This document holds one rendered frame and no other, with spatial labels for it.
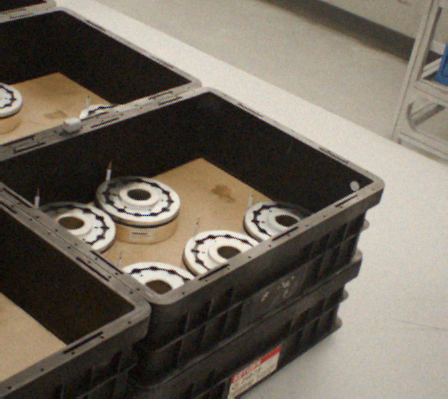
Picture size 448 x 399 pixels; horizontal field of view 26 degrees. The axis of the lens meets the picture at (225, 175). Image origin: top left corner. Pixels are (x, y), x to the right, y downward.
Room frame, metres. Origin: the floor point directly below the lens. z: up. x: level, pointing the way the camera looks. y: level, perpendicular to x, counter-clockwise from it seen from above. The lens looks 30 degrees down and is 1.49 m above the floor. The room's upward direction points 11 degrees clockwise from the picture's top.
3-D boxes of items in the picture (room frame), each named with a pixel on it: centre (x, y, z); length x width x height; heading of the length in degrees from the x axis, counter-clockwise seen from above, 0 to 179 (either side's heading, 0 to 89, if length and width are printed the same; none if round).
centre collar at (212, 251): (0.91, -0.02, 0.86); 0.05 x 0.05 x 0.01
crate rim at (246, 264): (0.96, 0.04, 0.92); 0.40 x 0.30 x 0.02; 145
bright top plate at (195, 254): (0.91, -0.02, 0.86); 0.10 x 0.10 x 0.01
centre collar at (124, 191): (1.00, 0.10, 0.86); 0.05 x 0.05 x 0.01
